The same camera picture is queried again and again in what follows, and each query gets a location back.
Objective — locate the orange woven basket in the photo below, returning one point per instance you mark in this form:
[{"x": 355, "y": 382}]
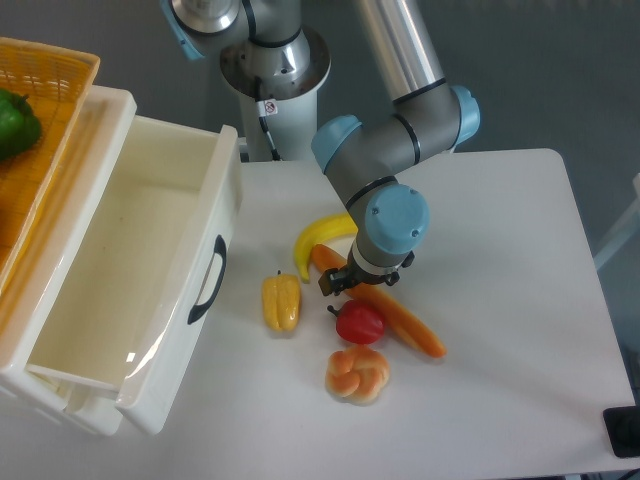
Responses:
[{"x": 57, "y": 81}]

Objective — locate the round knotted bread roll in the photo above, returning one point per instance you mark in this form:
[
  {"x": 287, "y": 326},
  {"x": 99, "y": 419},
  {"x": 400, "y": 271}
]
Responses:
[{"x": 357, "y": 374}]

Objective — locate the green bell pepper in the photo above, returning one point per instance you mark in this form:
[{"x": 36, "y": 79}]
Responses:
[{"x": 20, "y": 127}]

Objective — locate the yellow bell pepper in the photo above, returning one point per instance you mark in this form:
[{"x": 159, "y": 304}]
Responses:
[{"x": 281, "y": 301}]

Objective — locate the long orange bread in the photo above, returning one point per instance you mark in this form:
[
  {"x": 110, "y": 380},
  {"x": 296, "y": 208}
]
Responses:
[{"x": 401, "y": 320}]

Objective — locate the white plastic drawer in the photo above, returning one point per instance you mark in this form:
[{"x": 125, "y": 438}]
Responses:
[{"x": 119, "y": 322}]

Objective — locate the yellow banana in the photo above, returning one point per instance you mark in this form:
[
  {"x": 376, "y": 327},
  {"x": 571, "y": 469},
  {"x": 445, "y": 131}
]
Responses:
[{"x": 318, "y": 232}]

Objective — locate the red bell pepper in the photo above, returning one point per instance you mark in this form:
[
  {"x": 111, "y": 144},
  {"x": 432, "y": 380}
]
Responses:
[{"x": 357, "y": 322}]

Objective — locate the black drawer handle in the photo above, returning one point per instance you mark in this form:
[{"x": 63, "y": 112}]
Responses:
[{"x": 212, "y": 281}]

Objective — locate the white drawer cabinet frame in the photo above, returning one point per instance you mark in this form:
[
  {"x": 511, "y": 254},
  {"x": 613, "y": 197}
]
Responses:
[{"x": 83, "y": 172}]

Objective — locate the black device at edge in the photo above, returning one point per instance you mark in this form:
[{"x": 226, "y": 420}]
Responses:
[{"x": 622, "y": 426}]

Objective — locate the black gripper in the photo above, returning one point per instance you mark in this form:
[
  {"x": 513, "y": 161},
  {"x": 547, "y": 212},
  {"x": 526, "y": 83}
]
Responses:
[{"x": 358, "y": 271}]

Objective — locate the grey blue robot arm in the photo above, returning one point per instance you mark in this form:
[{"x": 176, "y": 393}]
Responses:
[{"x": 430, "y": 116}]

